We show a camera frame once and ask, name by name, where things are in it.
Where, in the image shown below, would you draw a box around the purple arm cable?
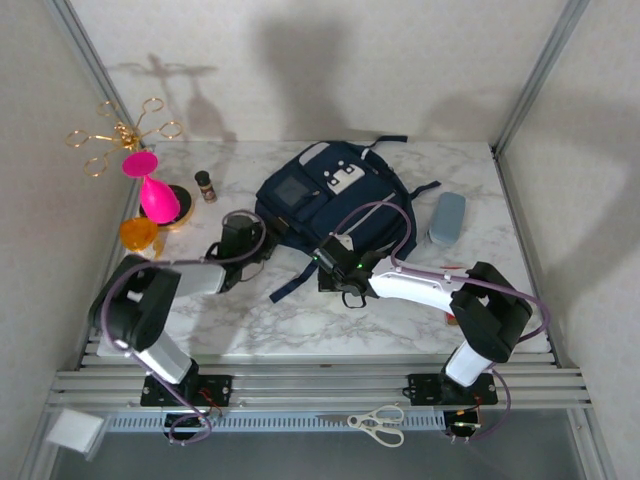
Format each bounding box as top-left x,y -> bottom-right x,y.
97,208 -> 265,447
329,200 -> 549,444

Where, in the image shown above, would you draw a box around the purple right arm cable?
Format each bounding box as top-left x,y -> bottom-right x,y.
329,200 -> 549,444

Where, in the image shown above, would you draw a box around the gold glass rack marble base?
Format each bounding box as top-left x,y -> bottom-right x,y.
66,97 -> 195,231

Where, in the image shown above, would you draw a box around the navy blue backpack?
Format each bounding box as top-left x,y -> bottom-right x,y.
253,134 -> 442,304

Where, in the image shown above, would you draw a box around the spice bottle black cap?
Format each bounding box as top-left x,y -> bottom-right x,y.
193,169 -> 219,204

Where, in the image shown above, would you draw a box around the aluminium front rail base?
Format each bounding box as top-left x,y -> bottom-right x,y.
47,352 -> 594,414

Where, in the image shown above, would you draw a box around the white slotted cable duct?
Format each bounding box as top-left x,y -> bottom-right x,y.
107,412 -> 446,432

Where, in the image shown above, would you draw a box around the small black circuit board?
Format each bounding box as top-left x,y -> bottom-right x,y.
443,409 -> 484,435
164,413 -> 209,431

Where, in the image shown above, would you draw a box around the white handled scissors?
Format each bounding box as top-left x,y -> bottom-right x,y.
314,404 -> 405,448

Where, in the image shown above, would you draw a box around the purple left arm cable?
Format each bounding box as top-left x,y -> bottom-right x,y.
97,208 -> 265,447

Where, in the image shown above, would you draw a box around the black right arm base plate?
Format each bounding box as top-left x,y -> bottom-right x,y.
407,372 -> 499,406

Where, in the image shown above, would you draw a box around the aluminium frame post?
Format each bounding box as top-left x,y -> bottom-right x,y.
492,0 -> 594,156
43,0 -> 156,371

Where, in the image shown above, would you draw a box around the pink wine glass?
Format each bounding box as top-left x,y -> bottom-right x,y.
122,151 -> 181,225

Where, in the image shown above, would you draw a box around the grey blue pencil case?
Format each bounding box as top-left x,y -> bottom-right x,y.
423,191 -> 467,246

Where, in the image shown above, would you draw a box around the amber orange wine glass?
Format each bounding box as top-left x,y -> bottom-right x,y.
118,215 -> 164,261

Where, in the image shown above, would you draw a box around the white paper pad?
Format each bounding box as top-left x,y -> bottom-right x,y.
45,407 -> 106,461

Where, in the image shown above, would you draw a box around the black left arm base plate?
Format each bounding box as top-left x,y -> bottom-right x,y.
139,373 -> 234,407

